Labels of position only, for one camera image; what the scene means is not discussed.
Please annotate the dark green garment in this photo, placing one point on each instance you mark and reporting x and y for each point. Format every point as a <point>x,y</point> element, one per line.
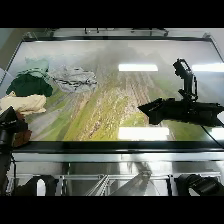
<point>30,86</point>

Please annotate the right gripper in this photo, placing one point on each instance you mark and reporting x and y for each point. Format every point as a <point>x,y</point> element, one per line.
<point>161,111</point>

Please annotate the light green garment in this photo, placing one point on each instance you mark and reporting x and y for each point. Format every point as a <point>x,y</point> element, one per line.
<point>38,68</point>

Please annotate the brown garment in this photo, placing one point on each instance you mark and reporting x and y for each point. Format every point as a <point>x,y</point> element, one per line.
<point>22,136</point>

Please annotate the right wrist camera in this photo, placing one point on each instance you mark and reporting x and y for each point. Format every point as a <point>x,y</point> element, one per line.
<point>186,75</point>

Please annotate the grey T-shirt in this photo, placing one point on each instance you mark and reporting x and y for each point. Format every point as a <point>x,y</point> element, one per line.
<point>73,80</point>

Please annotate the cream garment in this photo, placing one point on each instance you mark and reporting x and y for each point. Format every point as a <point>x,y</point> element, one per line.
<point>23,103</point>

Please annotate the silver frame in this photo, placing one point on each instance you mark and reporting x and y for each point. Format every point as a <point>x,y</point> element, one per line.
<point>100,157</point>

